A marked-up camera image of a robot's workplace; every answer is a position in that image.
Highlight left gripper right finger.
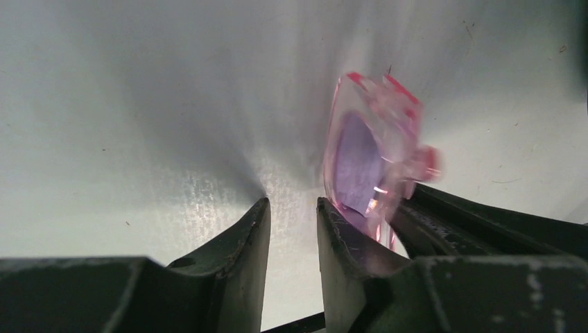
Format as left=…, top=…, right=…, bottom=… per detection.
left=317, top=198, right=587, bottom=332

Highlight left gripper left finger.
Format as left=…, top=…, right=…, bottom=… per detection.
left=1, top=198, right=271, bottom=332

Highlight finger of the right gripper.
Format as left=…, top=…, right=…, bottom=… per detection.
left=392, top=185, right=587, bottom=259

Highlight pink transparent sunglasses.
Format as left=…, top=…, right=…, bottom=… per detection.
left=323, top=72, right=441, bottom=250

